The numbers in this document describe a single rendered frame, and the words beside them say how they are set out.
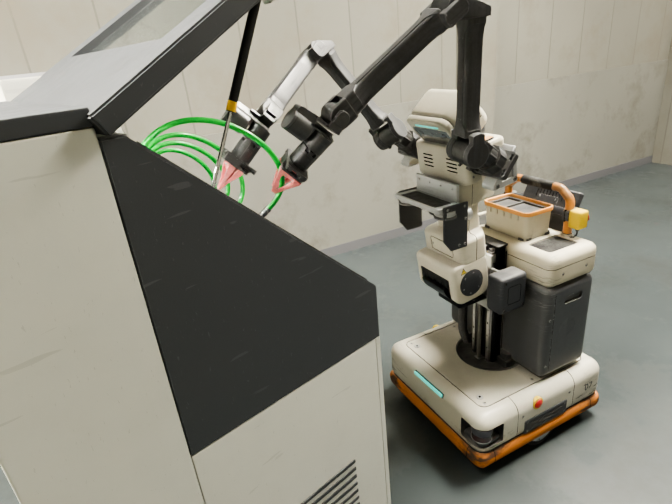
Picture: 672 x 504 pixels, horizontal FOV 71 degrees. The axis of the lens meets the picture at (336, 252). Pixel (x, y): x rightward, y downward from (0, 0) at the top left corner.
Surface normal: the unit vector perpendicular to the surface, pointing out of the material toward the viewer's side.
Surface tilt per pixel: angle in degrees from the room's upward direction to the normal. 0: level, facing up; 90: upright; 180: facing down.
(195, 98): 90
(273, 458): 90
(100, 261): 90
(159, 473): 90
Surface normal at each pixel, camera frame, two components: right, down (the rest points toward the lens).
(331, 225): 0.45, 0.32
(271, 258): 0.67, 0.24
